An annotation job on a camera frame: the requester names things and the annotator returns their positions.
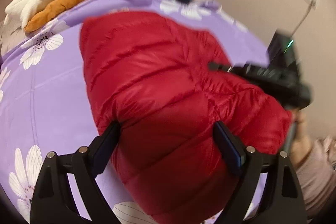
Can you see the pink sleeved right forearm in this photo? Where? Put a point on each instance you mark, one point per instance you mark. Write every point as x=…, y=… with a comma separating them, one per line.
x=316, y=176

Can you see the orange-brown garment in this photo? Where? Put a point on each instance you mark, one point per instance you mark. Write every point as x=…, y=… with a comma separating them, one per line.
x=51, y=11

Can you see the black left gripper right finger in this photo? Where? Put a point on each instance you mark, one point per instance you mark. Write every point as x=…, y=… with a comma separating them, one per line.
x=281, y=200

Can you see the red puffer jacket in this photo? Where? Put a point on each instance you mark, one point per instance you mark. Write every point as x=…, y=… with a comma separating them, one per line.
x=151, y=75

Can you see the person's right hand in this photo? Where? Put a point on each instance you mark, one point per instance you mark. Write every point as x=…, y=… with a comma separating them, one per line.
x=302, y=149

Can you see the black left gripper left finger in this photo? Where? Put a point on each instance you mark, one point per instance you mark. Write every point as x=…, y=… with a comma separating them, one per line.
x=53, y=201

